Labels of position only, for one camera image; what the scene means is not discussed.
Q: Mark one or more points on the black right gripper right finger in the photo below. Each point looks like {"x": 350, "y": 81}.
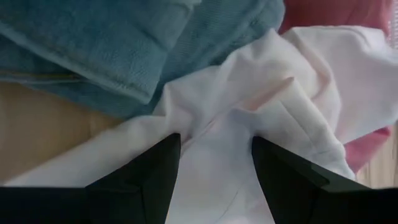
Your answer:
{"x": 311, "y": 199}

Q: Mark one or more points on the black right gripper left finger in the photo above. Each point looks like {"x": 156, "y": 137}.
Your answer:
{"x": 124, "y": 199}

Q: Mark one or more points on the light blue denim jeans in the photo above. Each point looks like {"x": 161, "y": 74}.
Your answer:
{"x": 93, "y": 40}

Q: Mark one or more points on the coral pink garment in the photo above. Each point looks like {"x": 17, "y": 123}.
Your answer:
{"x": 335, "y": 12}

